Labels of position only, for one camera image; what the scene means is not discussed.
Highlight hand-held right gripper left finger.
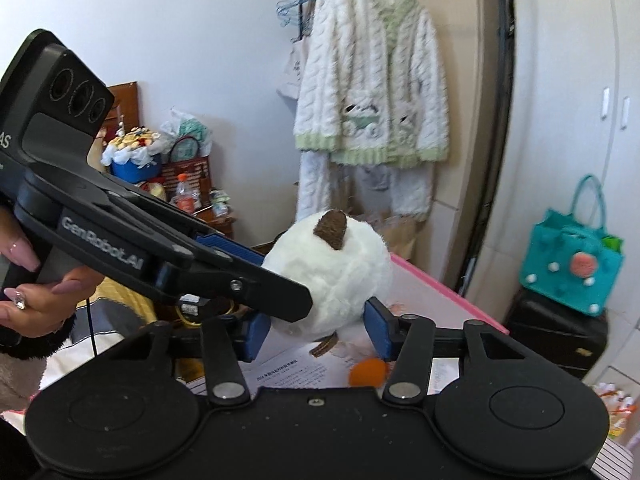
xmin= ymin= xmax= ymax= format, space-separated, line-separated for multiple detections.
xmin=115 ymin=310 xmax=273 ymax=406

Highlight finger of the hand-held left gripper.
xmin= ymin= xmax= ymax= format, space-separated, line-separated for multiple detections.
xmin=107 ymin=180 xmax=266 ymax=267
xmin=155 ymin=254 xmax=314 ymax=323

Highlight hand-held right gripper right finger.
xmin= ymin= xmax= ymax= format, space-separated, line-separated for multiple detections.
xmin=364 ymin=297 xmax=531 ymax=403

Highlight orange ball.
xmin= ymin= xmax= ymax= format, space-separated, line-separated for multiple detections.
xmin=348 ymin=358 xmax=391 ymax=387

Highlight pink cardboard box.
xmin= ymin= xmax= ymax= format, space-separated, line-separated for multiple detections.
xmin=240 ymin=240 xmax=511 ymax=391

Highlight panda plush toy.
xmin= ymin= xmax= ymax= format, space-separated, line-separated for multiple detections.
xmin=261 ymin=210 xmax=396 ymax=358

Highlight person's left forearm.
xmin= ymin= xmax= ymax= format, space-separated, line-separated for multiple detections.
xmin=0 ymin=317 xmax=76 ymax=411

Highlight person's left hand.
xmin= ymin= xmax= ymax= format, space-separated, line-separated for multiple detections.
xmin=0 ymin=205 xmax=104 ymax=338

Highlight wooden nightstand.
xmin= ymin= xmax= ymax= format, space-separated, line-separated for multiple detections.
xmin=192 ymin=210 xmax=236 ymax=241

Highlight printed paper sheet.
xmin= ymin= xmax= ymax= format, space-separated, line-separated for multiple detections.
xmin=240 ymin=330 xmax=361 ymax=389

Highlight small white packet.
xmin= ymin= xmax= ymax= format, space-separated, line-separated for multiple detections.
xmin=210 ymin=190 xmax=232 ymax=218

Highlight orange drink bottle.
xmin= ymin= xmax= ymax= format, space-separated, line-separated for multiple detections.
xmin=175 ymin=174 xmax=197 ymax=213

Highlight flower bouquet in blue bucket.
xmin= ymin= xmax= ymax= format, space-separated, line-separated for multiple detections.
xmin=101 ymin=127 xmax=171 ymax=183

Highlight woven basket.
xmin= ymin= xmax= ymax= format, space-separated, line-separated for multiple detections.
xmin=160 ymin=136 xmax=211 ymax=196

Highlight white plush pajama pants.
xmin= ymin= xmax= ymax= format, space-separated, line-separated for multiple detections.
xmin=296 ymin=150 xmax=435 ymax=223

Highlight yellow blanket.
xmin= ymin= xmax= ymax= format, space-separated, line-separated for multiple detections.
xmin=95 ymin=275 xmax=161 ymax=331

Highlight green and white plastic bag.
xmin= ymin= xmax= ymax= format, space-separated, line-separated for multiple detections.
xmin=160 ymin=107 xmax=213 ymax=156

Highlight grey patterned quilt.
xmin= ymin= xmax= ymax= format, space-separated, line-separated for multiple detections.
xmin=40 ymin=297 xmax=156 ymax=391

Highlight black suitcase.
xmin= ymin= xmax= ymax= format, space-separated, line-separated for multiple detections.
xmin=502 ymin=285 xmax=608 ymax=380

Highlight white canvas tote bag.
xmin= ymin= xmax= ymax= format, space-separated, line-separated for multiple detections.
xmin=277 ymin=35 xmax=313 ymax=101

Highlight teal felt handbag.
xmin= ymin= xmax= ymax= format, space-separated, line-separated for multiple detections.
xmin=519 ymin=175 xmax=626 ymax=317

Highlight white and green plush robe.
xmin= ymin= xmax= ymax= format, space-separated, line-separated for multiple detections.
xmin=294 ymin=0 xmax=450 ymax=167

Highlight colourful small toys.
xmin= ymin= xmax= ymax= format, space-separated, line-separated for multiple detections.
xmin=592 ymin=382 xmax=640 ymax=441

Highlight striped tablecloth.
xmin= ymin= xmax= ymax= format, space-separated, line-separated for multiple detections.
xmin=590 ymin=437 xmax=637 ymax=480

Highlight grey wardrobe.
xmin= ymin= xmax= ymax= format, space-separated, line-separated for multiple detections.
xmin=510 ymin=0 xmax=640 ymax=386

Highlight black cable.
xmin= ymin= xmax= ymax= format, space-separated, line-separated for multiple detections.
xmin=85 ymin=295 xmax=99 ymax=361

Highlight blue wire hangers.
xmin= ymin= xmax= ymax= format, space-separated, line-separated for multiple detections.
xmin=275 ymin=0 xmax=313 ymax=28

